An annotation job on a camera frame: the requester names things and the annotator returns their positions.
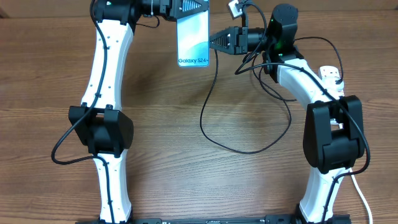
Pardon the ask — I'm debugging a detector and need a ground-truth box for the white power strip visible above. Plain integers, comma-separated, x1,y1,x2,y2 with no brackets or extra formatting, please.
318,65,345,98

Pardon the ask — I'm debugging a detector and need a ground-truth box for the black charger cable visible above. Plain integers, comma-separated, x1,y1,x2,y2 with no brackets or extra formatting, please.
200,36,345,155

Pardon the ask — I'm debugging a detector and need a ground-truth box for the white charger plug adapter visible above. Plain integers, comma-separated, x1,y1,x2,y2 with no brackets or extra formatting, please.
322,76,345,92

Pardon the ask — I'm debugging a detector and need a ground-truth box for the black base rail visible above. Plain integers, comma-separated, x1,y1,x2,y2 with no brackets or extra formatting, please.
76,215,352,224

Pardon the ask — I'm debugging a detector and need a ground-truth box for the Galaxy smartphone blue screen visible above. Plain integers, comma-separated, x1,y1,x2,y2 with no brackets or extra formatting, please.
177,10,210,67

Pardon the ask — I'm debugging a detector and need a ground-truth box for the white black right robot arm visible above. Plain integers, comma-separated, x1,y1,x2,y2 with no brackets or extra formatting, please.
210,4,370,223

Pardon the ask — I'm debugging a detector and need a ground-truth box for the white power strip cord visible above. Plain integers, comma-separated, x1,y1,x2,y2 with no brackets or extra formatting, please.
349,167,373,224

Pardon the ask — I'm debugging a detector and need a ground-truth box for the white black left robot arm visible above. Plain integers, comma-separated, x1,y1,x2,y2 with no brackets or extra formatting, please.
68,1,209,223

